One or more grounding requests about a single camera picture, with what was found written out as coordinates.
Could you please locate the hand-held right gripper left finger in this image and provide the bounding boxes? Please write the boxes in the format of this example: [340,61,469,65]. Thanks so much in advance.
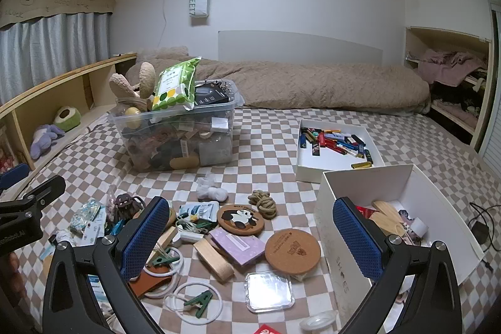
[42,196,172,334]

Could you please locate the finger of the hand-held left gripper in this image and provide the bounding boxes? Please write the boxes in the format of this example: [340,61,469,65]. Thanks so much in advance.
[16,174,66,210]
[0,164,31,192]

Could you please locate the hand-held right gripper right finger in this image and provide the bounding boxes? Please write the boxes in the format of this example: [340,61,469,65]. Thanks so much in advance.
[333,196,462,334]

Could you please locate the white shoebox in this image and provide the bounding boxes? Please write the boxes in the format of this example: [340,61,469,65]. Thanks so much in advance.
[315,164,488,334]

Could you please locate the small white plastic container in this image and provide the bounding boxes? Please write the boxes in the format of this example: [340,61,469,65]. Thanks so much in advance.
[299,310,338,331]

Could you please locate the floral framed picture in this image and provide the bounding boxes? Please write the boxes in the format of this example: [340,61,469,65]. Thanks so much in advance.
[0,146,16,174]

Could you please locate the wooden spatula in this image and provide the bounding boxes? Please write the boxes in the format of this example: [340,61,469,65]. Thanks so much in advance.
[372,200,408,225]
[368,212,411,241]

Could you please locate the white power adapter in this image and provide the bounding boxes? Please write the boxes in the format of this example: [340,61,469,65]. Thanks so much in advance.
[172,228,204,244]

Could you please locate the clear bag of brown beads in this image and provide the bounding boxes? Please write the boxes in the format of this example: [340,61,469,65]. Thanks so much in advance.
[105,193,122,225]

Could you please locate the purple plush toy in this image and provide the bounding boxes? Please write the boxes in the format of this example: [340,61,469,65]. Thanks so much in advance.
[30,124,65,159]

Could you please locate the brown leather piece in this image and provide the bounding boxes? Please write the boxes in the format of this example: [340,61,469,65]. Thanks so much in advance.
[129,271,177,299]

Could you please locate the floral print packet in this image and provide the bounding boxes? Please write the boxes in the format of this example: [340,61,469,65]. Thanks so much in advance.
[70,200,101,233]

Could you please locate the white remote control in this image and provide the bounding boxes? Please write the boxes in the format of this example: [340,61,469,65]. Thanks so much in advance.
[80,218,106,244]

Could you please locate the small blue white sachet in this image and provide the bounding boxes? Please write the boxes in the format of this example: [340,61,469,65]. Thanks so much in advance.
[179,200,220,231]

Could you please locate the white paper roll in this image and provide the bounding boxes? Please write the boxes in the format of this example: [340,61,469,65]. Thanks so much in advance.
[409,217,429,239]

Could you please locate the round cork coaster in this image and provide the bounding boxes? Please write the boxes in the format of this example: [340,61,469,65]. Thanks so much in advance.
[265,228,322,276]

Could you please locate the oval wooden block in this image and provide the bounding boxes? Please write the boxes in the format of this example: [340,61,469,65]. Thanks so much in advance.
[193,239,235,283]

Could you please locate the shallow white box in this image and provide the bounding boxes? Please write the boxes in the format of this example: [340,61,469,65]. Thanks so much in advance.
[294,119,386,184]

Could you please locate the avocado plush toy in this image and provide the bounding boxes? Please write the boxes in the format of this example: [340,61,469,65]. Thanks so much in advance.
[54,106,82,132]

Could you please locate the white sock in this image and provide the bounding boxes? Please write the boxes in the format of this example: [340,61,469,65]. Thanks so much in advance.
[196,176,229,202]

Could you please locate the purple flat box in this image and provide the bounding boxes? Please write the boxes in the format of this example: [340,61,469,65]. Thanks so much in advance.
[209,230,267,265]

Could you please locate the panda print coaster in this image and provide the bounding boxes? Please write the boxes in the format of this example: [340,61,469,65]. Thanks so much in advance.
[217,203,265,239]

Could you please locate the clear plastic case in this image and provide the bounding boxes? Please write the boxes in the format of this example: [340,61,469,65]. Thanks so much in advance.
[245,271,295,314]

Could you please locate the pile of colourful lighters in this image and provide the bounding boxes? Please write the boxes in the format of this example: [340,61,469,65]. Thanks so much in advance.
[299,127,374,168]

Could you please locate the wooden bedside shelf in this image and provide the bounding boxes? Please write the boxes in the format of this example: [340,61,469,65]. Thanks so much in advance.
[0,52,137,198]

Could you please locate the checkered bed sheet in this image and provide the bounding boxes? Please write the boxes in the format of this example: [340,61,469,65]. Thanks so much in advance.
[0,105,501,334]

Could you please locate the clear plastic storage bin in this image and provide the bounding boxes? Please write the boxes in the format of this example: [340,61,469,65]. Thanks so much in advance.
[107,80,245,173]

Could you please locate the pale yellow ball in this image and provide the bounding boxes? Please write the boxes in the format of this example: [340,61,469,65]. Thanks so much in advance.
[124,106,142,128]

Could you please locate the beige plush toy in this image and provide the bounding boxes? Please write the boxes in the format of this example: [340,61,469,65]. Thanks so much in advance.
[110,62,157,100]

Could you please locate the grey curtain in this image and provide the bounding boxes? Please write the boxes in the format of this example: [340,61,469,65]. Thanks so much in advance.
[0,11,112,108]

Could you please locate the wooden closet shelves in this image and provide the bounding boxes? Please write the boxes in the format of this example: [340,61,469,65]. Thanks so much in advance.
[403,27,494,151]

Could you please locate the black box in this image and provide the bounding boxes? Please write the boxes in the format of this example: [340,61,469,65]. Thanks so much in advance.
[194,84,231,108]

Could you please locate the green dotted wet wipes pack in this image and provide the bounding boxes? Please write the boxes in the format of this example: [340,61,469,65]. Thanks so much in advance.
[152,57,202,111]

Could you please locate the brown fluffy blanket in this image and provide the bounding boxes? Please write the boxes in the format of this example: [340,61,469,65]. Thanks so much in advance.
[125,46,431,116]

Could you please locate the dark clothes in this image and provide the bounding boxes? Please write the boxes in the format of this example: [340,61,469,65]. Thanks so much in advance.
[431,72,486,119]

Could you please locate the white louvered door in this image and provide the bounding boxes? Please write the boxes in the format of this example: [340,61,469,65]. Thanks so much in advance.
[478,0,501,178]

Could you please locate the pink clothes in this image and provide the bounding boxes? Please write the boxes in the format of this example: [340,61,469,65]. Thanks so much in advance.
[417,48,488,86]

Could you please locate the black keychain charm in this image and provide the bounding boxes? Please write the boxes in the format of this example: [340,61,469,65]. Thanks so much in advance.
[116,193,143,221]

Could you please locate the knotted rope ball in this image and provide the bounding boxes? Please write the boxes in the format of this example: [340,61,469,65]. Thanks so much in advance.
[248,190,278,219]

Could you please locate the black charger with cable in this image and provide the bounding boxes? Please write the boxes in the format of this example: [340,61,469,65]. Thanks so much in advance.
[467,202,501,252]

